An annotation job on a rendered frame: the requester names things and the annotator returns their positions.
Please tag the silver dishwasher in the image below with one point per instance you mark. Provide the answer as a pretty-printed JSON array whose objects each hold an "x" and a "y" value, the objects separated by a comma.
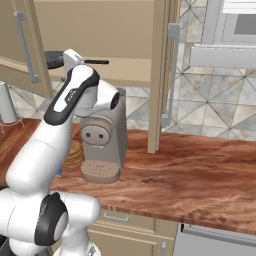
[{"x": 216, "y": 245}]

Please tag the small blue object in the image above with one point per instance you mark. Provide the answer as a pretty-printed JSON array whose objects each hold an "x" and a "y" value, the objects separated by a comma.
[{"x": 59, "y": 172}]

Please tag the beige cabinet door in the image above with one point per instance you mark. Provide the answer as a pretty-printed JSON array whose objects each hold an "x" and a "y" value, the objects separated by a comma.
[
  {"x": 10, "y": 33},
  {"x": 157, "y": 66}
]

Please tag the silver microwave oven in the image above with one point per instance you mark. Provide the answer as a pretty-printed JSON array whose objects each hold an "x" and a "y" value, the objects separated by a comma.
[{"x": 230, "y": 30}]

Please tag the beige drawer front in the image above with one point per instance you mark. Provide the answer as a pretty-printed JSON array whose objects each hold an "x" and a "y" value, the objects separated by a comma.
[{"x": 143, "y": 221}]

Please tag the grey coffee machine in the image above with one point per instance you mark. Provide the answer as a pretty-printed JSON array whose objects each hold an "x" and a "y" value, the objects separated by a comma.
[{"x": 113, "y": 150}]

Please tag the beige wall cabinet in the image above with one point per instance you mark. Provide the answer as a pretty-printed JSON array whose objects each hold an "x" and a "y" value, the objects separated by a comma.
[{"x": 100, "y": 30}]

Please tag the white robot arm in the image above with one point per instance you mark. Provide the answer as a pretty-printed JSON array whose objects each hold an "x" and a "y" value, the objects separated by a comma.
[{"x": 33, "y": 150}]

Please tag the brown stack of round discs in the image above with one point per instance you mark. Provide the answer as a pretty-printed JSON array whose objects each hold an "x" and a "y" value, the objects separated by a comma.
[{"x": 76, "y": 156}]

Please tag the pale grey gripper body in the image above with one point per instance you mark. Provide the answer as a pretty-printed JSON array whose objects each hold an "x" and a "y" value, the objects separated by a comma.
[{"x": 87, "y": 112}]

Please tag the beige base cupboard door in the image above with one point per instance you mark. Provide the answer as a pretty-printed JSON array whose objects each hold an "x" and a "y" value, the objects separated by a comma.
[{"x": 126, "y": 245}]

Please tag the black pan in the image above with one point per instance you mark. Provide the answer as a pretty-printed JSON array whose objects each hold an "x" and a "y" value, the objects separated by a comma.
[{"x": 53, "y": 60}]

